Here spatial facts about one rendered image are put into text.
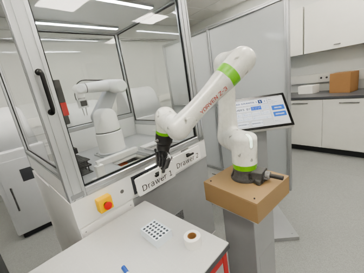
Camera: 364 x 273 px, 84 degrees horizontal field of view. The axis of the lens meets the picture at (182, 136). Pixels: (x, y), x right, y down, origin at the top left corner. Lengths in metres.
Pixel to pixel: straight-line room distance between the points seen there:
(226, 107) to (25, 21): 0.95
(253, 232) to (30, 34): 1.32
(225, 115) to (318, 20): 3.10
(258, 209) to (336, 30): 3.34
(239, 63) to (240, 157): 0.44
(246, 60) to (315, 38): 3.11
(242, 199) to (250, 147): 0.25
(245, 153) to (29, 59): 1.01
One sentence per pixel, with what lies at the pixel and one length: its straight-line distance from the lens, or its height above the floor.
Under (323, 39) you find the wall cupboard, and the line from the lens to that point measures 4.01.
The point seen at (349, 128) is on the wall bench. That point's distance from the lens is 3.69.
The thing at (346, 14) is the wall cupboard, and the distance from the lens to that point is 3.97.
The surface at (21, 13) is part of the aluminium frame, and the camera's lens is 1.08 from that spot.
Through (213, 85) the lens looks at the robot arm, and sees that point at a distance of 0.92.
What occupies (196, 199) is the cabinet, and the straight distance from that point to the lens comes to 1.69.
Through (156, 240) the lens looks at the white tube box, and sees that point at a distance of 0.94.
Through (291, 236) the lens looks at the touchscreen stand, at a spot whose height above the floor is 0.03.
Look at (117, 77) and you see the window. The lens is 1.17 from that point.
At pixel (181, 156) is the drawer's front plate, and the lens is 1.43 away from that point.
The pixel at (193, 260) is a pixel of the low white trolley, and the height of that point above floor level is 0.76.
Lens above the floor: 1.41
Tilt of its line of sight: 15 degrees down
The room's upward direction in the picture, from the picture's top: 9 degrees counter-clockwise
